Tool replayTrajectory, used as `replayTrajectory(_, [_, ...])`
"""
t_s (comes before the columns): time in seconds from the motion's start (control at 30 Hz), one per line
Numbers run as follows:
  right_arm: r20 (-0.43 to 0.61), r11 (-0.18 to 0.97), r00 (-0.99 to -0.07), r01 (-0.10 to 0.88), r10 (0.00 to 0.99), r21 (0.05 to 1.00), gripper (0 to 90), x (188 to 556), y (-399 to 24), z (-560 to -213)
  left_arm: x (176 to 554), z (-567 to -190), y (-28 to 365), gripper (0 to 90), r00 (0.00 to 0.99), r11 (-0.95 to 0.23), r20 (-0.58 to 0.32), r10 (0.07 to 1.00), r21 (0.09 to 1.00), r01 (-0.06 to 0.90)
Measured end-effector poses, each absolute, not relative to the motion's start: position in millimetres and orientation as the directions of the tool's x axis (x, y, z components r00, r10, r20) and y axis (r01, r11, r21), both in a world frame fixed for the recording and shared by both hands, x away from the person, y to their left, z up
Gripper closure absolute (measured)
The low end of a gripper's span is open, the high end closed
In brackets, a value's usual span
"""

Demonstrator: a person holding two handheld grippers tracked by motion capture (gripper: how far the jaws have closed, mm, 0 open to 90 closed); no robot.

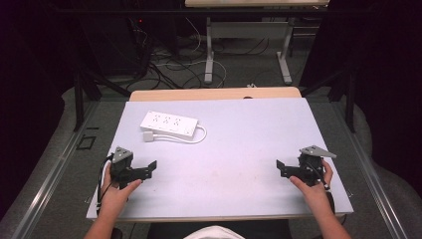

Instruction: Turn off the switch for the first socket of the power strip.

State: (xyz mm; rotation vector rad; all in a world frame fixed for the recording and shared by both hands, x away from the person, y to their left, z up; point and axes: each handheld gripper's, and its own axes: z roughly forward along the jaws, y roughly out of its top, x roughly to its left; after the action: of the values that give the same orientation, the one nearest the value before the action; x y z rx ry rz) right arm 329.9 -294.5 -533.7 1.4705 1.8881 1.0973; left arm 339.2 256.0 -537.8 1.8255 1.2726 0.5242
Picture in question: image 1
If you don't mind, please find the white floor cable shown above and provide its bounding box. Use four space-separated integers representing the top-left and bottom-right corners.
154 59 229 90

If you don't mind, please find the white-legged desk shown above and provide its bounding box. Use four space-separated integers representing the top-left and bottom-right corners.
184 0 330 86

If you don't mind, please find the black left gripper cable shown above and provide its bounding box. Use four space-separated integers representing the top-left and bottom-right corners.
96 153 115 215

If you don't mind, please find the white power strip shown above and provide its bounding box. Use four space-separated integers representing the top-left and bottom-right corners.
139 110 200 139

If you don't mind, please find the dark curtain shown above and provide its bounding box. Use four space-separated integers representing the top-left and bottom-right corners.
298 0 422 190
0 0 83 220

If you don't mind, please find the person's right hand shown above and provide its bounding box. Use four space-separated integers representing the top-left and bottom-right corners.
289 160 335 214

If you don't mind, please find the black horizontal frame bar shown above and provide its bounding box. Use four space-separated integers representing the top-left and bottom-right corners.
54 7 367 17

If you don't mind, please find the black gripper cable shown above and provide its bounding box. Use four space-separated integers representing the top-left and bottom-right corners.
307 161 336 213
96 153 115 215

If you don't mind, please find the white table cover sheet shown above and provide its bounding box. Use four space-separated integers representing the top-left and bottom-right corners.
86 97 354 221

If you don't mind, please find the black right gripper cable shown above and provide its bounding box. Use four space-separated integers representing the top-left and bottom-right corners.
307 161 336 213

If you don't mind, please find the wooden table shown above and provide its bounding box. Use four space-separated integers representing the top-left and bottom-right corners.
113 86 347 223

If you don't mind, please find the black metal stand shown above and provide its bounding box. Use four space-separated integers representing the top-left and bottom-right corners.
299 66 357 134
73 69 132 132

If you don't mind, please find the aluminium floor rail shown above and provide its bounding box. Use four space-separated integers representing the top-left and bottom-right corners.
11 100 102 239
330 101 410 239

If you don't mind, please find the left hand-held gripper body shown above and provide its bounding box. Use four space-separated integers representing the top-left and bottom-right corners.
109 146 134 190

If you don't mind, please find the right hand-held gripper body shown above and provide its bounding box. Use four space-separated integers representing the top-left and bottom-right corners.
298 144 337 187

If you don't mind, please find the person's left hand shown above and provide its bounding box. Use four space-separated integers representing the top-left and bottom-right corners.
99 162 144 219

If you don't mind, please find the white power strip cord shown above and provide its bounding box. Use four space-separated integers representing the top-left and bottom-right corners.
151 123 208 145

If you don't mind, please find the black computer cabinet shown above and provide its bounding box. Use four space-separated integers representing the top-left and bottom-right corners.
81 15 152 78

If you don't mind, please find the black floor cable bundle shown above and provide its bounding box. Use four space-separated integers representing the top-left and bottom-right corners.
123 36 272 92

